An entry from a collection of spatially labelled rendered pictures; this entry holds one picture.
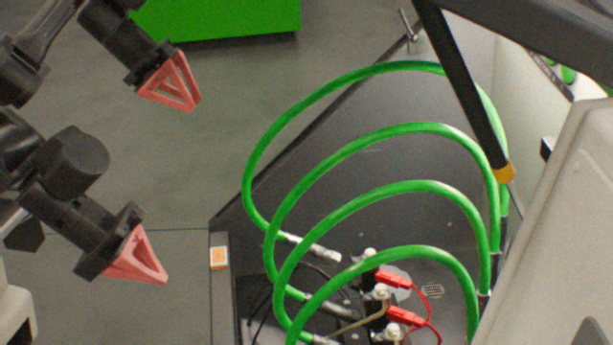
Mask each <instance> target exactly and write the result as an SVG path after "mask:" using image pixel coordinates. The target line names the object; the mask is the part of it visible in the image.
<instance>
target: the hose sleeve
mask: <svg viewBox="0 0 613 345"><path fill-rule="evenodd" d="M301 239H302V238H299V237H298V236H295V235H292V234H289V233H287V232H285V238H284V240H283V241H282V243H284V244H287V246H288V247H291V248H294V249H295V248H296V246H297V244H298V243H299V242H300V241H301ZM306 253H307V254H309V255H312V256H313V257H316V258H318V259H321V261H325V262H327V261H329V258H330V256H331V251H330V250H328V249H326V248H325V247H321V246H319V244H316V243H314V244H313V245H312V246H311V247H310V249H309V250H308V251H307V252H306Z"/></svg>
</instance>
